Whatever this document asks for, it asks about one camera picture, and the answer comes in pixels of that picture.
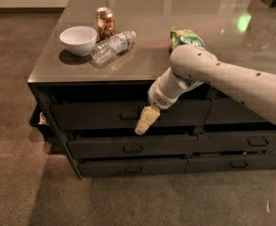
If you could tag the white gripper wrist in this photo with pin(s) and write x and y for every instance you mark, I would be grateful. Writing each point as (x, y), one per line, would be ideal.
(158, 97)

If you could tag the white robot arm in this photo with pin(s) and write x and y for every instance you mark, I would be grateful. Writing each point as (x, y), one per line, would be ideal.
(191, 66)

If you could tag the dark cabinet with glass top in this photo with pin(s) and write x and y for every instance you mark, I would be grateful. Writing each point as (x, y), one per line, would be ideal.
(242, 32)

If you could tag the clear plastic water bottle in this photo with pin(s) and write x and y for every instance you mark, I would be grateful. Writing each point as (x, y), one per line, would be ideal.
(111, 47)

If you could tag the green chip bag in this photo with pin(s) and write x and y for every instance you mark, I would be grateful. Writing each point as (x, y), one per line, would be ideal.
(183, 37)

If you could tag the white ceramic bowl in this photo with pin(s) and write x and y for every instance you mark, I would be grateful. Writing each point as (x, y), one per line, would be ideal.
(79, 40)

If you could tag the orange soda can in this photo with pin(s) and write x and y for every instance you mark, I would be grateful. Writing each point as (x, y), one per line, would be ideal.
(105, 22)

